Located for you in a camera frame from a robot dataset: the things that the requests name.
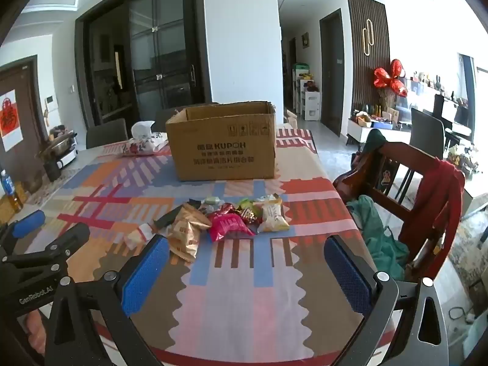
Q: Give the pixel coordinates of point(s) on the white low cabinet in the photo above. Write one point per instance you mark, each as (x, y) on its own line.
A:
(362, 131)

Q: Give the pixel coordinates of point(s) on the red foil balloons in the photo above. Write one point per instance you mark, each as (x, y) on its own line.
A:
(381, 78)

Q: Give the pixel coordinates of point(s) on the small wall picture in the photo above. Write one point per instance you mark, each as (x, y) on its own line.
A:
(305, 40)

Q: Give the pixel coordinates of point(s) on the shiny foil candy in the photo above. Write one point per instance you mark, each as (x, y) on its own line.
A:
(249, 214)

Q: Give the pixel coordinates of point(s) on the floral tissue box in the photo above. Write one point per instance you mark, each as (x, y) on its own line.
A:
(143, 146)

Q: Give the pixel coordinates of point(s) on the brown entrance door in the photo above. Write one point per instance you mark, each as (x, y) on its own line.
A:
(28, 95)

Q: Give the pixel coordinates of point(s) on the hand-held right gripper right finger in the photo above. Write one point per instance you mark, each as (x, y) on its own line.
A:
(347, 274)

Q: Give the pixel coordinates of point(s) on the colourful patterned tablecloth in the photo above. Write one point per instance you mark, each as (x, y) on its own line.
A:
(236, 293)

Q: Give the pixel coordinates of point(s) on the white electric cooker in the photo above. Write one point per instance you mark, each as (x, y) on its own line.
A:
(66, 157)

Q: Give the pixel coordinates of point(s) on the pale green candy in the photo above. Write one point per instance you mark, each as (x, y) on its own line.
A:
(211, 200)

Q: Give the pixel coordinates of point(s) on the white toy shelf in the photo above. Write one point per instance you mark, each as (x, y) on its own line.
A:
(308, 103)

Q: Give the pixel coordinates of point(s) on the pink snack packet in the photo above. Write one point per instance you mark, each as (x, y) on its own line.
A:
(228, 225)

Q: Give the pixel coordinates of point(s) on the white gold-edged snack packet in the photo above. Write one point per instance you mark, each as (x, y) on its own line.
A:
(272, 215)

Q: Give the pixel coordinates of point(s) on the green yellow snack packet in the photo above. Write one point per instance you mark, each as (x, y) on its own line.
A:
(244, 202)

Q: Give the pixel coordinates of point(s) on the brown cardboard box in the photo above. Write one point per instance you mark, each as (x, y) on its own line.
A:
(221, 152)

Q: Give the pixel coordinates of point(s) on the beige snack packet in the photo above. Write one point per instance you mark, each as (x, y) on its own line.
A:
(186, 232)

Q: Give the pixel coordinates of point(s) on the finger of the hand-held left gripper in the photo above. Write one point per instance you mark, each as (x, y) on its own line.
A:
(61, 242)
(28, 223)

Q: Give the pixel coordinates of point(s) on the dark interior door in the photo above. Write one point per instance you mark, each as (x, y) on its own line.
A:
(335, 72)

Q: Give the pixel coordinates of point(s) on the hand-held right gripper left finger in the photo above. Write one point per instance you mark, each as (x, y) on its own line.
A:
(145, 270)

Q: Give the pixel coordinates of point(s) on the dark green garment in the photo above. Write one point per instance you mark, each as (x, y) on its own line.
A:
(375, 139)

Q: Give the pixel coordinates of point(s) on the blue-capped oil bottle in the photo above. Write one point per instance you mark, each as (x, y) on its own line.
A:
(13, 198)

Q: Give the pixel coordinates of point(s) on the red snack packet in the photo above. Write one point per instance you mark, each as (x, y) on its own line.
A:
(227, 208)

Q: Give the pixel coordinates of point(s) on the white intercom panel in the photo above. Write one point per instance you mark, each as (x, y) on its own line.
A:
(49, 101)

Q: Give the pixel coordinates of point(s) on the brown wooden chair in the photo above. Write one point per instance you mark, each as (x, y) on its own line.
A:
(402, 151)

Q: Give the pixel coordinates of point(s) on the teal cloth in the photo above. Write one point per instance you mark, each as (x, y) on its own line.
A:
(377, 236)

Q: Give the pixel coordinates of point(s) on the dark snack packet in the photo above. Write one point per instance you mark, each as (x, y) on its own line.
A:
(167, 218)

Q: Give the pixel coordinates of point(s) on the dark slatted wall panel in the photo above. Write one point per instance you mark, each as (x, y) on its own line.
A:
(377, 26)

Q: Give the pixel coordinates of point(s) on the red and white door poster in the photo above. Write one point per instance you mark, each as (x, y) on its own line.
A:
(9, 122)

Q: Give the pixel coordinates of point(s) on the steel cooking pot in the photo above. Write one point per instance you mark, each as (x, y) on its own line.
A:
(57, 143)

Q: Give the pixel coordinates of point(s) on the gold wall ornament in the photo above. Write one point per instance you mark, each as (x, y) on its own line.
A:
(364, 38)

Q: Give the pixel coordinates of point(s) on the grey dining chair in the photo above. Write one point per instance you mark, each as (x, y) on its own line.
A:
(164, 120)
(427, 129)
(106, 133)

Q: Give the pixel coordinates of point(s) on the red garment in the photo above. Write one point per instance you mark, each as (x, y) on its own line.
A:
(434, 198)

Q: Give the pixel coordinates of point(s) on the dark sliding glass door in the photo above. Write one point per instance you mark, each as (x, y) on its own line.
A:
(160, 45)

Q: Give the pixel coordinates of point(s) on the small white snack packet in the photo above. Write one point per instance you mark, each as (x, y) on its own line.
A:
(137, 236)

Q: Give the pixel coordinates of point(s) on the person's left hand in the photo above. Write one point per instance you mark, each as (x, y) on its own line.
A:
(38, 329)

